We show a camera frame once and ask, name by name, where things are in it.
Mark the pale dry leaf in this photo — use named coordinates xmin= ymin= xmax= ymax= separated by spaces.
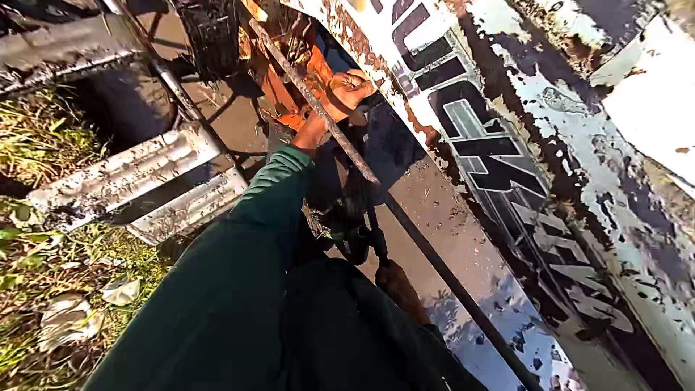
xmin=101 ymin=277 xmax=141 ymax=306

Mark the black machine part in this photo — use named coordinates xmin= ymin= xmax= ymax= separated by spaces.
xmin=304 ymin=152 xmax=387 ymax=267

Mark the dark muddy block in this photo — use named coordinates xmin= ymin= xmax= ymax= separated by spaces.
xmin=173 ymin=0 xmax=241 ymax=83

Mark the person's left forearm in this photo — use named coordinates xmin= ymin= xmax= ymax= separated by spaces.
xmin=83 ymin=144 xmax=316 ymax=391

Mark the person's right forearm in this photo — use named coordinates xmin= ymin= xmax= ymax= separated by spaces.
xmin=417 ymin=323 xmax=489 ymax=391

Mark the orange metal machine frame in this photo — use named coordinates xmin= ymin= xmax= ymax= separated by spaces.
xmin=239 ymin=0 xmax=335 ymax=132

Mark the person's left hand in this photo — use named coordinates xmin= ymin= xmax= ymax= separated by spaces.
xmin=291 ymin=69 xmax=378 ymax=150

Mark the white board with black lettering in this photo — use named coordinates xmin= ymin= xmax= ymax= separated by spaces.
xmin=279 ymin=0 xmax=695 ymax=391

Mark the long rusty metal rod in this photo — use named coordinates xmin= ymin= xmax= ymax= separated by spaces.
xmin=249 ymin=18 xmax=544 ymax=391

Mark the person's right hand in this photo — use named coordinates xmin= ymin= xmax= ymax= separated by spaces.
xmin=375 ymin=260 xmax=431 ymax=327

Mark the large crumpled pale leaf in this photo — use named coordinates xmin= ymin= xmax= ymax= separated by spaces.
xmin=38 ymin=293 xmax=105 ymax=352

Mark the person's body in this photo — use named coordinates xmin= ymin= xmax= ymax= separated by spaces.
xmin=277 ymin=257 xmax=462 ymax=391

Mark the black lever handle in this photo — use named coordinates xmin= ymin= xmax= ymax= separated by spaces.
xmin=367 ymin=206 xmax=390 ymax=268

